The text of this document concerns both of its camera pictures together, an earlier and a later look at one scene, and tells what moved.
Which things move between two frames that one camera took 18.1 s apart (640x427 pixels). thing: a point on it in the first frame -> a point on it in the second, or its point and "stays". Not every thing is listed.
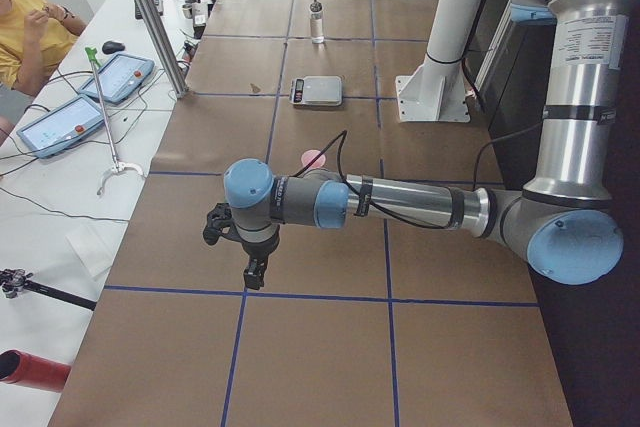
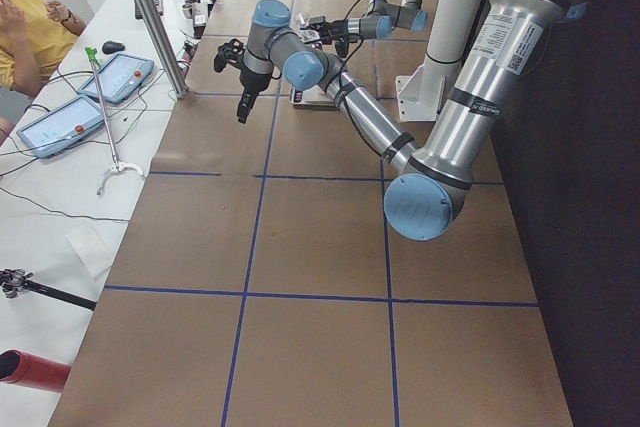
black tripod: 16,281 stays
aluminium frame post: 155,21 stays
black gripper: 220,223 -> 231,51
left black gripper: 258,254 -> 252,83
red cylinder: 33,371 stays
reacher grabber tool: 118,167 stays
